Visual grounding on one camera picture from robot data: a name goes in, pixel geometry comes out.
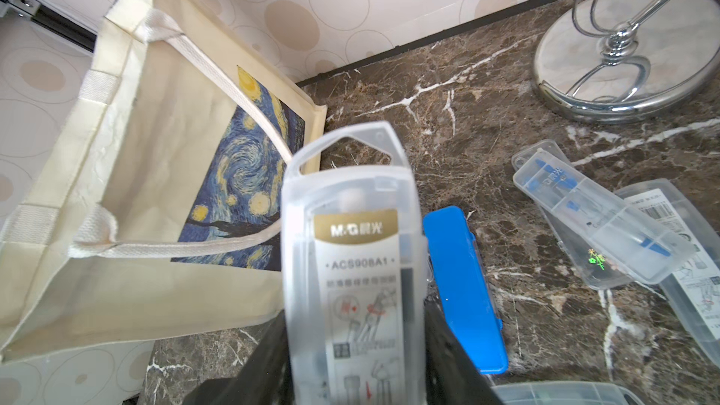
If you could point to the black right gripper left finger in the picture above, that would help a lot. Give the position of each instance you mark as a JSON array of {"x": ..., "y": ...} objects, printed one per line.
[{"x": 265, "y": 379}]

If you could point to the clear case under stacked case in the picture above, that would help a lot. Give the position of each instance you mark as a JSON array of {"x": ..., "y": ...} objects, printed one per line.
[{"x": 591, "y": 266}]

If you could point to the Starry Night canvas tote bag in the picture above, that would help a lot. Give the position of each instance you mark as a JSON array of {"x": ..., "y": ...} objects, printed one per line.
[{"x": 157, "y": 213}]

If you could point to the clear M&G compass case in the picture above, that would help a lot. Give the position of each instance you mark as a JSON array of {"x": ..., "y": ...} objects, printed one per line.
[{"x": 354, "y": 267}]

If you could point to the clear case blue label stacked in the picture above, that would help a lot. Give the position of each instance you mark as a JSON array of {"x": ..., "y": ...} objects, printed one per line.
[{"x": 635, "y": 243}]

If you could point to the chrome jewelry stand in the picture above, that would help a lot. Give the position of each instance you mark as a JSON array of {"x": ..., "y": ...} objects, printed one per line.
[{"x": 624, "y": 61}]

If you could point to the clear case pink compass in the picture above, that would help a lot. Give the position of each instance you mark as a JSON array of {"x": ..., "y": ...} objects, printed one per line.
[{"x": 566, "y": 392}]

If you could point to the blue compass case front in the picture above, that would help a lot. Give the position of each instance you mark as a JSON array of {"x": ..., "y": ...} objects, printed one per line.
[{"x": 464, "y": 294}]

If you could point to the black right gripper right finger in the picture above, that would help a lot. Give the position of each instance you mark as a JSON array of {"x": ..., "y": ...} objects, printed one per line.
[{"x": 451, "y": 377}]

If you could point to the black corner frame post left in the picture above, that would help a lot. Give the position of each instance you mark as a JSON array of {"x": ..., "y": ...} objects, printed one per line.
[{"x": 48, "y": 19}]

